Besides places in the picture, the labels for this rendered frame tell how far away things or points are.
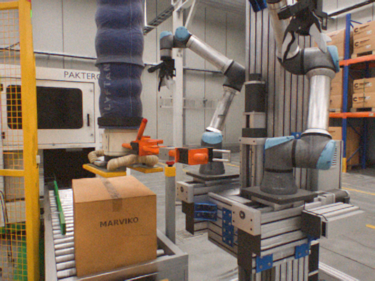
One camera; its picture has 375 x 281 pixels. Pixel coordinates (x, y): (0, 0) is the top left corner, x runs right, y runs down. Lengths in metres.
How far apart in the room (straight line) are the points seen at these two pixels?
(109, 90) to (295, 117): 0.91
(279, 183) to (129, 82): 0.80
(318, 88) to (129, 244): 1.16
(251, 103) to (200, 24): 11.31
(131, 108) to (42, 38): 9.24
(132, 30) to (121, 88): 0.27
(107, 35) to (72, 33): 9.27
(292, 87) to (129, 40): 0.81
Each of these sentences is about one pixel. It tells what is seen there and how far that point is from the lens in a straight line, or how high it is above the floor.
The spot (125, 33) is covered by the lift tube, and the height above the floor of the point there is 1.73.
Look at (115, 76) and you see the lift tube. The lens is 1.37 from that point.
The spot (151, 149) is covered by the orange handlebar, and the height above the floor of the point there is 1.22.
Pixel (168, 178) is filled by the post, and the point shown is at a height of 0.92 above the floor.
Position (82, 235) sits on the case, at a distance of 1.51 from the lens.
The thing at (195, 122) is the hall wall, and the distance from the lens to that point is 11.87.
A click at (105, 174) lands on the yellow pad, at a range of 1.26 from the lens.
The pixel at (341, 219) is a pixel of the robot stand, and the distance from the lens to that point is 1.31.
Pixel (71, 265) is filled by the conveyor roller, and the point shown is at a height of 0.54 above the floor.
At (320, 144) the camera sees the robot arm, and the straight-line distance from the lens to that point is 1.19.
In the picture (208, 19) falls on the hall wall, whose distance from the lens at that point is 12.95.
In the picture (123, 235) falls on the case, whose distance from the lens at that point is 1.54.
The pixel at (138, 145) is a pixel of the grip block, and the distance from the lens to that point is 1.18.
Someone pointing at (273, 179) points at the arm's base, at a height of 1.09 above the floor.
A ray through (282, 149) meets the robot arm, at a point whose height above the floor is 1.22.
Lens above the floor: 1.32
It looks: 4 degrees down
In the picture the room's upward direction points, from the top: straight up
